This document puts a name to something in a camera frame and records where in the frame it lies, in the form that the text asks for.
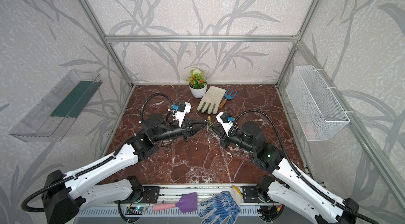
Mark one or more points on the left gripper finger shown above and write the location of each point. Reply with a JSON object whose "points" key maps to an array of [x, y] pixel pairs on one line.
{"points": [[192, 121], [195, 128]]}

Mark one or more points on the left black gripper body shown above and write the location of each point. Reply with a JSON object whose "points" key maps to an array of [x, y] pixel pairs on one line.
{"points": [[184, 131]]}

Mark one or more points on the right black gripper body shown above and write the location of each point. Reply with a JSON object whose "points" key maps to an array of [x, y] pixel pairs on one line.
{"points": [[223, 135]]}

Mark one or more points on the metal keyring with yellow tag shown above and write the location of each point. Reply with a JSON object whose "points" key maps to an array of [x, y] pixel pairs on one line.
{"points": [[209, 122]]}

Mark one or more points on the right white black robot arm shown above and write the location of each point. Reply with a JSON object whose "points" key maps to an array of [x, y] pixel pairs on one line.
{"points": [[286, 183]]}

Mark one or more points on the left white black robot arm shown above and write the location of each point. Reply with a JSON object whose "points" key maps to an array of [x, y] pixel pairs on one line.
{"points": [[72, 192]]}

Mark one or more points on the cream gardening glove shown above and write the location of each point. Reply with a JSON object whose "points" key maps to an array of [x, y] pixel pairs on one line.
{"points": [[211, 100]]}

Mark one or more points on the white pot with plant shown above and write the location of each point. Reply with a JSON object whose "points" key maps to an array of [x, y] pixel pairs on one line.
{"points": [[197, 83]]}

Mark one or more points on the blue dotted work glove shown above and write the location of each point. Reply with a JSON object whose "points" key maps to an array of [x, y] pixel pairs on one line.
{"points": [[222, 208]]}

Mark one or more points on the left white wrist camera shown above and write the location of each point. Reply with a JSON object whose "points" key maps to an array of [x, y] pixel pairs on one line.
{"points": [[179, 112]]}

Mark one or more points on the blue hand rake wooden handle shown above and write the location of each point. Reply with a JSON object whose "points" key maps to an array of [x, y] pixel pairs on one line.
{"points": [[230, 94]]}

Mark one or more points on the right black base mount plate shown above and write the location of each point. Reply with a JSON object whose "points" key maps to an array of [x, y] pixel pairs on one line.
{"points": [[253, 196]]}

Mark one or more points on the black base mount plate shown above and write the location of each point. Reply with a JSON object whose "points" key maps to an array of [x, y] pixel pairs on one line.
{"points": [[146, 195], [253, 196]]}

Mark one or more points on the purple scoop pink handle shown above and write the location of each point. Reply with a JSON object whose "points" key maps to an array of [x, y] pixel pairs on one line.
{"points": [[187, 203]]}

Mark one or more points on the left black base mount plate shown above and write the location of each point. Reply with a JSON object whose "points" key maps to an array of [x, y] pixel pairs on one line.
{"points": [[146, 195]]}

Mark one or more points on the white wire mesh basket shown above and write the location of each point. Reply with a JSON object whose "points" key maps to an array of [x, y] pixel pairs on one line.
{"points": [[319, 113]]}

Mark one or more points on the clear plastic wall shelf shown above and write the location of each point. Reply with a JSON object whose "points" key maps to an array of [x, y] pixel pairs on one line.
{"points": [[52, 117]]}

